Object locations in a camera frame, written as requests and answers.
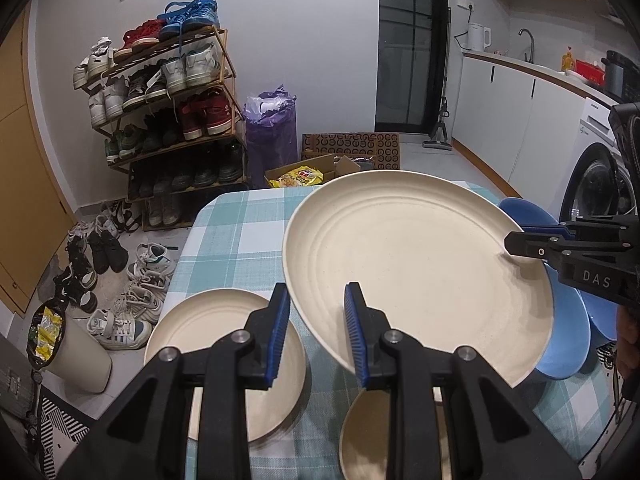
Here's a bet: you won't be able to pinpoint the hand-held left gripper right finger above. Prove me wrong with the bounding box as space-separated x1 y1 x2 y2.
343 282 583 480

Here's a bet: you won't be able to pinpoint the large cream plate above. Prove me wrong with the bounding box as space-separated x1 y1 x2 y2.
282 170 556 388

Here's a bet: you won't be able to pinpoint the white washing machine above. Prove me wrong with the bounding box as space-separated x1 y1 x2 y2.
557 93 637 233

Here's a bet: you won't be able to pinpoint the yellow wrappers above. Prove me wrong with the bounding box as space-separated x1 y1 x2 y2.
30 307 64 362

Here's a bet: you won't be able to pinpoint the beige trash bin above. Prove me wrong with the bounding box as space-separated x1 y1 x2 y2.
27 297 114 394

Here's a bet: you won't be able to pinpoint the white electric kettle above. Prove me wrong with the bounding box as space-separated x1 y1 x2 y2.
466 22 493 53

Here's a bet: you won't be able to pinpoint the medium cream plate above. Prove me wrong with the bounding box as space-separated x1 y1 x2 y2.
144 289 307 444

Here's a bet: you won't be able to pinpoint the shoe rack with shoes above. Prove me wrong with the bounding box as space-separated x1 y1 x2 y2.
72 0 249 228

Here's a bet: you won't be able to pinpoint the floor mop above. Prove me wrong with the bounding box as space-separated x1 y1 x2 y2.
421 6 454 149

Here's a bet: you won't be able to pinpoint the wooden shoe rack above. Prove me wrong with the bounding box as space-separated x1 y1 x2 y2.
80 26 251 232

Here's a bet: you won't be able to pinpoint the cream bowl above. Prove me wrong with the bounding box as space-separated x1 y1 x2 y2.
339 389 453 480

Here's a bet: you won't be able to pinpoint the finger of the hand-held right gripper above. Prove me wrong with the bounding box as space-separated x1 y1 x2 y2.
504 230 583 267
522 214 636 241

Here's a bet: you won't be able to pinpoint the white kitchen counter cabinets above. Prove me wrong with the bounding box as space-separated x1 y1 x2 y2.
451 50 615 197

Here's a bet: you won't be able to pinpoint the purple plastic bag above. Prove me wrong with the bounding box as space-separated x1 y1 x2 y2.
243 84 299 192

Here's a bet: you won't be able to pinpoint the black white striped mat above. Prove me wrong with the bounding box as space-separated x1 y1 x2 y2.
36 394 94 467

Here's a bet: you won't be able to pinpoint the scattered pile of shoes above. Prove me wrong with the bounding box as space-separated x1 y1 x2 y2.
51 200 174 352

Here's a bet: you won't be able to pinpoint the black framed glass door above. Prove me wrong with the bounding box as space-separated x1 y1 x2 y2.
375 0 452 134

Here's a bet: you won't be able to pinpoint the ring patterned cardboard box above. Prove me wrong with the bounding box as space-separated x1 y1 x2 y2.
301 132 403 172

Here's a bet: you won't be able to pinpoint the chrome faucet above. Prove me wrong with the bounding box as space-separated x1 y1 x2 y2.
518 28 537 64

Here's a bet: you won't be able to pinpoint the open brown cardboard box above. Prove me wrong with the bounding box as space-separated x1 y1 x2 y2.
264 153 362 191

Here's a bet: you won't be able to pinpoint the teal checkered tablecloth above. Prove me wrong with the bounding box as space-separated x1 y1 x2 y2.
182 180 620 480

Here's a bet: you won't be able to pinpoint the person's right hand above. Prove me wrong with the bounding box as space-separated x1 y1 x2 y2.
618 305 640 379

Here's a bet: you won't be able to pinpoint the blue bowl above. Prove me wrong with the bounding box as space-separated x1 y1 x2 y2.
499 197 596 380
580 287 622 343

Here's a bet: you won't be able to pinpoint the black pressure cooker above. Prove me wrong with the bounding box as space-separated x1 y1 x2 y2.
604 50 640 100

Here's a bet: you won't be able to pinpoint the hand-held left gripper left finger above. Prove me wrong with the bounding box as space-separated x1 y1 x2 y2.
55 283 292 480

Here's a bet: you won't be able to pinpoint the yellow snack packet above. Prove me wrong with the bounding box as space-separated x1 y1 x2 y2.
271 165 326 189

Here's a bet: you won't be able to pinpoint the yellow wooden door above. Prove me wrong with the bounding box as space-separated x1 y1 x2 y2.
0 9 74 317

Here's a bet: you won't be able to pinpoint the red box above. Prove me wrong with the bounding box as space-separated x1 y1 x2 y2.
574 58 607 84

